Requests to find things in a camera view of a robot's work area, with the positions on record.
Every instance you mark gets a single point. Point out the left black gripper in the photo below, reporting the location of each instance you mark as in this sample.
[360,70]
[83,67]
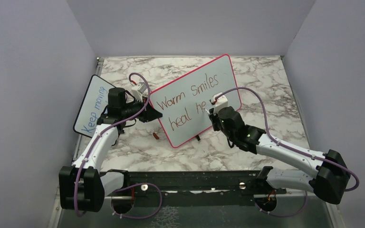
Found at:
[149,114]

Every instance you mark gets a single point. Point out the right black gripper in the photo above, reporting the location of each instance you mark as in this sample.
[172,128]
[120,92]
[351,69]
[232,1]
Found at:
[214,118]

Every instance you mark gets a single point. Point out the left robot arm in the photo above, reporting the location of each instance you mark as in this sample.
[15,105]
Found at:
[81,187]

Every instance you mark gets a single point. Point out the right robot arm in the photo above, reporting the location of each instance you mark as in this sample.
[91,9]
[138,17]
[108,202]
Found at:
[320,173]

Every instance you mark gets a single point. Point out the pink framed whiteboard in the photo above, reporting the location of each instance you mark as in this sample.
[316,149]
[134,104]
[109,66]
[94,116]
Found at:
[183,101]

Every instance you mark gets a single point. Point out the black framed written whiteboard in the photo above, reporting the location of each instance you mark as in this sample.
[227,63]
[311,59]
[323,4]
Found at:
[93,104]

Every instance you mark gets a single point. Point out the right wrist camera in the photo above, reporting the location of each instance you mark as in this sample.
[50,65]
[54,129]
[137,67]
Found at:
[219,102]

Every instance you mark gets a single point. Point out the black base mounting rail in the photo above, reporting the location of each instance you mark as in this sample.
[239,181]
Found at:
[193,188]

